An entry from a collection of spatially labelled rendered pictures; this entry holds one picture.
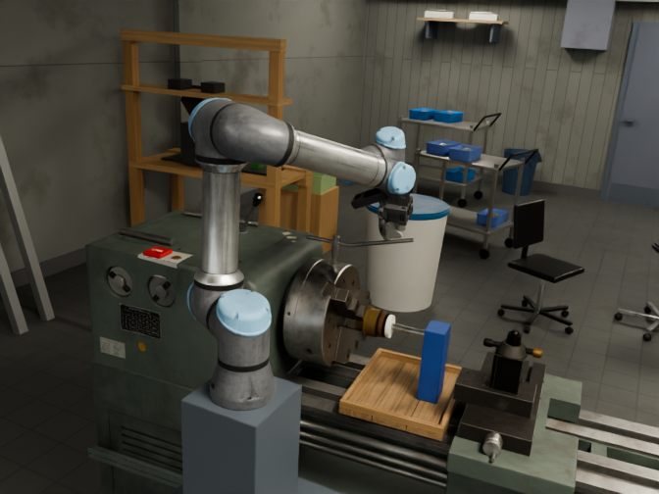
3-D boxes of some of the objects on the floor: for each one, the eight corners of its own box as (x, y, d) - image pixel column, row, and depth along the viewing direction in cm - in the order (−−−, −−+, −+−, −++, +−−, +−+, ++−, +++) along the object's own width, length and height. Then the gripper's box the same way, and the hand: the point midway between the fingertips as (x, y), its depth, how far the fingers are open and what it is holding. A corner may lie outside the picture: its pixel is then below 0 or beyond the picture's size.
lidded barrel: (450, 294, 498) (461, 201, 474) (421, 322, 447) (432, 220, 423) (379, 276, 525) (385, 188, 501) (343, 301, 474) (350, 204, 450)
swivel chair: (574, 314, 476) (594, 205, 449) (574, 343, 428) (597, 223, 402) (500, 300, 492) (517, 195, 465) (492, 327, 445) (510, 212, 418)
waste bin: (540, 192, 849) (547, 148, 830) (533, 199, 810) (541, 153, 791) (502, 186, 869) (508, 143, 851) (494, 193, 830) (500, 148, 812)
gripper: (404, 194, 169) (405, 255, 182) (414, 175, 175) (414, 236, 189) (374, 189, 172) (377, 250, 185) (383, 172, 178) (385, 231, 191)
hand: (385, 238), depth 187 cm, fingers closed
